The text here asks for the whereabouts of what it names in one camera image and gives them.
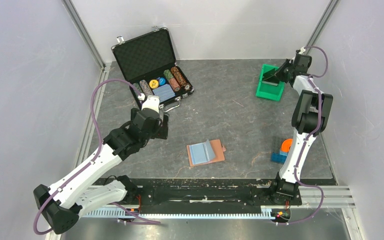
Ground orange brown chip row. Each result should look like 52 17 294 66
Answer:
170 66 192 91

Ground purple poker chip row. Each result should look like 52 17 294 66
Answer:
139 79 154 97

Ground green red chip row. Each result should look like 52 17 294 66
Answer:
163 69 181 92

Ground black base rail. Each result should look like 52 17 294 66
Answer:
118 178 303 217

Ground tan leather card holder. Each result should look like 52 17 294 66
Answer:
186 139 226 167

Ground black poker chip case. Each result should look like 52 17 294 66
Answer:
111 26 195 113

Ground black credit card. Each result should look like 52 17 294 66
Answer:
262 75 280 86

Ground green plastic bin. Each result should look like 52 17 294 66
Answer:
255 64 285 102

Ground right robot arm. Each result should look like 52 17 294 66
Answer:
261 51 334 205

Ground yellow dealer button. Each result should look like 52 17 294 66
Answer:
148 79 160 89

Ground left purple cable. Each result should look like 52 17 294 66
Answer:
32 78 161 236

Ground green poker chip row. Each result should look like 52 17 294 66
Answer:
133 83 144 99

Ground colourful toy block set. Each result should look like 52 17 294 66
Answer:
270 136 293 164

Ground blue playing card deck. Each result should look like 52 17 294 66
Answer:
152 84 176 103

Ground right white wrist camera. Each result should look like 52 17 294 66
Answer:
296 47 306 55

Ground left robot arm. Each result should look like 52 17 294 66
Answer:
33 108 169 235

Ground blue dealer button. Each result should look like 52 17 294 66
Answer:
157 77 166 86

